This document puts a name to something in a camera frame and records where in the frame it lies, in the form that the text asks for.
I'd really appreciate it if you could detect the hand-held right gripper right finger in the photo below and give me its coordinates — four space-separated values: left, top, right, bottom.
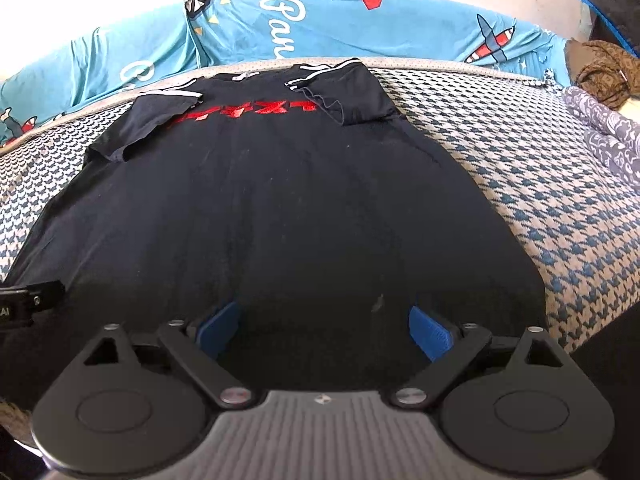
393 305 564 408

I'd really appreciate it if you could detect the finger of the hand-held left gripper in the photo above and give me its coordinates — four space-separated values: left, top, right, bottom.
26 282 66 309

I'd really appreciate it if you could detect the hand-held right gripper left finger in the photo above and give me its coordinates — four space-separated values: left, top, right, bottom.
81 301 254 408

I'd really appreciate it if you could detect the black t-shirt with red print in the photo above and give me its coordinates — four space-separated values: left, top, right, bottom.
0 57 551 396

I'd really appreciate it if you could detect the blue white houndstooth bed mat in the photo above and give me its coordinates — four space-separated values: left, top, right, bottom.
0 57 640 411

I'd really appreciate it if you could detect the grey white patterned blanket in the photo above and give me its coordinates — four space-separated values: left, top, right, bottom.
562 85 640 186

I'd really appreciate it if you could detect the blue cartoon printed bedsheet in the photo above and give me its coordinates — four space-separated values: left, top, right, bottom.
0 0 573 146

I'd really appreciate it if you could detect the brown knitted cloth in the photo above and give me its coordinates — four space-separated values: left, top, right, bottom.
574 39 640 112

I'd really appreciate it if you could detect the dark object with blue edge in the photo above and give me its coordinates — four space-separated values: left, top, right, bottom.
554 0 640 59

